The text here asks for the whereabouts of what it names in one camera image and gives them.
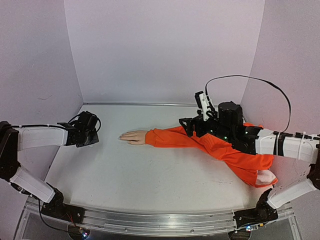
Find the black right camera cable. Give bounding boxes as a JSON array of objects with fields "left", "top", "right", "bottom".
[{"left": 204, "top": 74, "right": 292, "bottom": 133}]

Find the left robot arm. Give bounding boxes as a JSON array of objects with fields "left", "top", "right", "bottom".
[{"left": 0, "top": 111, "right": 102, "bottom": 219}]

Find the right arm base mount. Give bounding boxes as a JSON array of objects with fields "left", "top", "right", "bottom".
[{"left": 233, "top": 188, "right": 278, "bottom": 229}]

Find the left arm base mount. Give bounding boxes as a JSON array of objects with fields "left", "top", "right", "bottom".
[{"left": 40, "top": 185, "right": 85, "bottom": 225}]

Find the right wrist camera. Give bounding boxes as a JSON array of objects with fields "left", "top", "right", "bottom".
[{"left": 194, "top": 91, "right": 218, "bottom": 122}]

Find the mannequin hand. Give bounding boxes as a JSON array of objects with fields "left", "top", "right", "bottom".
[{"left": 119, "top": 130, "right": 148, "bottom": 146}]

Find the aluminium front rail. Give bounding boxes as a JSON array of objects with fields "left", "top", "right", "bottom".
[{"left": 24, "top": 194, "right": 292, "bottom": 232}]

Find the orange sweatshirt sleeve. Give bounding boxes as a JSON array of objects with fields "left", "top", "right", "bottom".
[{"left": 145, "top": 126, "right": 274, "bottom": 188}]

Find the aluminium back rail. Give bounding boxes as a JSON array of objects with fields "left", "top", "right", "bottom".
[{"left": 82, "top": 102, "right": 199, "bottom": 108}]

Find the aluminium rail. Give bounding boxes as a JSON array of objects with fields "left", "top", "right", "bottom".
[
  {"left": 24, "top": 194, "right": 292, "bottom": 232},
  {"left": 82, "top": 102, "right": 199, "bottom": 108}
]

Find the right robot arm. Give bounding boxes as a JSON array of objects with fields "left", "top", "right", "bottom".
[{"left": 179, "top": 101, "right": 320, "bottom": 209}]

